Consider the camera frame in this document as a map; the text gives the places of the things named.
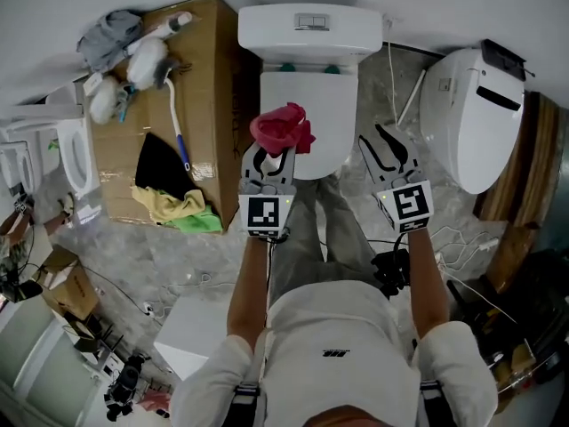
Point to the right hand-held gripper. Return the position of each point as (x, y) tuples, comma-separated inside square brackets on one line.
[(411, 203)]

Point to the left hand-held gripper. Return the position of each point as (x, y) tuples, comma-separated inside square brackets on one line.
[(264, 209)]

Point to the red cloth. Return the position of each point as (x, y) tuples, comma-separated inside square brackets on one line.
[(278, 127)]

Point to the white toilet lid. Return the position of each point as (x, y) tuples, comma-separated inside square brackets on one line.
[(311, 105)]

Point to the person's right forearm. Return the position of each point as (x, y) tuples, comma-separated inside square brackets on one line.
[(427, 283)]

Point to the person's left forearm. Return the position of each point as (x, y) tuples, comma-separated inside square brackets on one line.
[(249, 283)]

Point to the white smart toilet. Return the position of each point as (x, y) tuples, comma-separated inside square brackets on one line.
[(471, 127)]

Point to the green cloth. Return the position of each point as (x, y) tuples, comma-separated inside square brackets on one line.
[(200, 223)]

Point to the yellow cloth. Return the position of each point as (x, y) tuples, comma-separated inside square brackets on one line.
[(178, 203)]

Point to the green toilet lid hinge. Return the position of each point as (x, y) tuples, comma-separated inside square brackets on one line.
[(286, 66), (332, 69)]

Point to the white toilet brush blue grip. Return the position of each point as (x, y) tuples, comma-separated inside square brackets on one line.
[(175, 118)]

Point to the black cloth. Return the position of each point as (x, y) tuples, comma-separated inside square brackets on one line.
[(160, 167)]

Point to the white toilet tank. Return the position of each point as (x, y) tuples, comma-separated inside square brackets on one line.
[(311, 38)]

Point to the white open toilet seat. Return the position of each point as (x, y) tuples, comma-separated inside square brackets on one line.
[(66, 149)]

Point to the grey cloth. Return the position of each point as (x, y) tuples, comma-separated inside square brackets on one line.
[(106, 42)]

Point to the pink cloth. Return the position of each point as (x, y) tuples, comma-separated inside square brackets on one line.
[(153, 400)]

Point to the white plastic pipe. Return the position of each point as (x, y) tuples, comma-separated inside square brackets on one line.
[(411, 98)]

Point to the person's grey trousers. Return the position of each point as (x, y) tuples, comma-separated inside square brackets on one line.
[(311, 238)]

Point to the large cardboard box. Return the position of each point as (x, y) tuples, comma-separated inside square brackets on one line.
[(209, 105)]

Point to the black belt device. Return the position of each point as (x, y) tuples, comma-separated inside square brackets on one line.
[(391, 271)]

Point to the wooden plank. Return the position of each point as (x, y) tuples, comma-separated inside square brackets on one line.
[(533, 171)]

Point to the chrome flush button plate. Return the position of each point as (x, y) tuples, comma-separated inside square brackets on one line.
[(311, 21)]

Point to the black control panel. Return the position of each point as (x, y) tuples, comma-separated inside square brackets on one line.
[(502, 58)]

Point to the teal scrub brush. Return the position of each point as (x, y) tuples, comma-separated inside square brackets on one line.
[(124, 105)]

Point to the large white fluffy duster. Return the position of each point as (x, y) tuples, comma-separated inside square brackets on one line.
[(144, 62)]

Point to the white spray bottle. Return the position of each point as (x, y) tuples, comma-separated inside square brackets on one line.
[(173, 22)]

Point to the person's white shirt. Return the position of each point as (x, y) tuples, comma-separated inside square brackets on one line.
[(333, 327)]

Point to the small white fluffy duster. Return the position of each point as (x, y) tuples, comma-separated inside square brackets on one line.
[(103, 100)]

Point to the white flat box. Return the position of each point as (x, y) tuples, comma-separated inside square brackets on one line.
[(195, 332)]

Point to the white power adapter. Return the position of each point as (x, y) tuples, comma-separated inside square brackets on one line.
[(149, 308)]

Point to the small cardboard box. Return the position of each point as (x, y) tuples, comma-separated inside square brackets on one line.
[(71, 283)]

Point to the black camera equipment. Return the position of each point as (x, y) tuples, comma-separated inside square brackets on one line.
[(126, 381)]

